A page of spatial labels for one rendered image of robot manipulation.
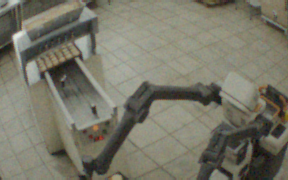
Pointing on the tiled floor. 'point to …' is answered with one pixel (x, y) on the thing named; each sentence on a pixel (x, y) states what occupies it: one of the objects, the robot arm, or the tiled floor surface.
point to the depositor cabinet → (36, 95)
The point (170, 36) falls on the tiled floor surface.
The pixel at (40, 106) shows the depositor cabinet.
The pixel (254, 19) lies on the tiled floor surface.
